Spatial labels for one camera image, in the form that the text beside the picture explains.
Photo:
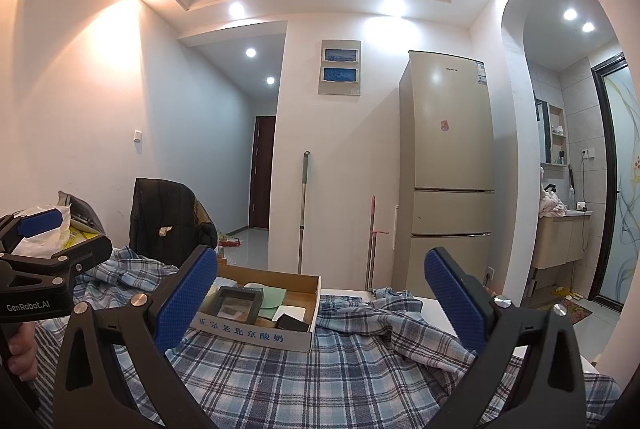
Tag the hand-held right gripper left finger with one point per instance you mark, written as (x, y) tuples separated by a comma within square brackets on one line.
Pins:
[(187, 294)]

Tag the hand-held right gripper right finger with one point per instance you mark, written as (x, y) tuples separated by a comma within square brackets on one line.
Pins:
[(452, 304)]

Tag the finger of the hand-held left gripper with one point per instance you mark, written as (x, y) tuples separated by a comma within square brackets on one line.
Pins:
[(42, 223), (75, 254)]

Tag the white plastic packet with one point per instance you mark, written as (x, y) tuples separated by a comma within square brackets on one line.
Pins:
[(45, 244)]

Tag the light blue pack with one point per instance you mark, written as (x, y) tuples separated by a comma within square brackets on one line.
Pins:
[(226, 281)]

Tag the dark grey window box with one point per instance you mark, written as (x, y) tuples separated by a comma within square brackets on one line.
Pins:
[(235, 306)]

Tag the cardboard box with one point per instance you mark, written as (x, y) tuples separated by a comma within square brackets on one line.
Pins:
[(250, 334)]

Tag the green item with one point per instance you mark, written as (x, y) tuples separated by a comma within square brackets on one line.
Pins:
[(274, 301)]

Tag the white small box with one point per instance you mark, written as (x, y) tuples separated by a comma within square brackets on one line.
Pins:
[(291, 310)]

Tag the black small box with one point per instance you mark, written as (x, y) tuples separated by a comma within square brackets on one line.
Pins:
[(292, 323)]

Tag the person's left hand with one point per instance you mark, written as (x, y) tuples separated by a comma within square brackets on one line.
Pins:
[(22, 354)]

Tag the yellow bag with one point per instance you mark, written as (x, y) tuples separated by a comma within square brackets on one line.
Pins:
[(85, 236)]

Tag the red floor item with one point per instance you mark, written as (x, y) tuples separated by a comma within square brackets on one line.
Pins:
[(229, 240)]

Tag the chair with black jacket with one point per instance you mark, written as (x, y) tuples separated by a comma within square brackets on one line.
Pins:
[(160, 219)]

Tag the brown garment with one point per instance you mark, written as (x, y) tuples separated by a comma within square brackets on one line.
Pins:
[(204, 214)]

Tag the patterned doormat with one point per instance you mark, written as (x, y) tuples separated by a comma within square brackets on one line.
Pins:
[(575, 311)]

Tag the beige sink cabinet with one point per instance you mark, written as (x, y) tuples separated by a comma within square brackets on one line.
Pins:
[(560, 241)]

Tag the pink cloth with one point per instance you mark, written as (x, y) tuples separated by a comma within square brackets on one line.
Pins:
[(552, 205)]

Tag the dark red door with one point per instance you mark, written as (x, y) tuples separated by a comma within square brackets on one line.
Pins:
[(263, 174)]

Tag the beige refrigerator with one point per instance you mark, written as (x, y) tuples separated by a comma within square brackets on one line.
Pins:
[(445, 159)]

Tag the blue plaid cloth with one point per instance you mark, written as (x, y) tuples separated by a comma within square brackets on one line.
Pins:
[(325, 384)]

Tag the frosted glass door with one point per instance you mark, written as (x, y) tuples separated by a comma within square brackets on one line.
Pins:
[(622, 184)]

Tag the bathroom wall shelf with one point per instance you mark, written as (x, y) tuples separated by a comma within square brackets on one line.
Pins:
[(552, 134)]

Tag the white wall socket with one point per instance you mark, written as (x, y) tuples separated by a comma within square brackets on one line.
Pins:
[(588, 153)]

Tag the wall electrical panel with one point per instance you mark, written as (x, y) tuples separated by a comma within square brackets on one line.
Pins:
[(340, 66)]

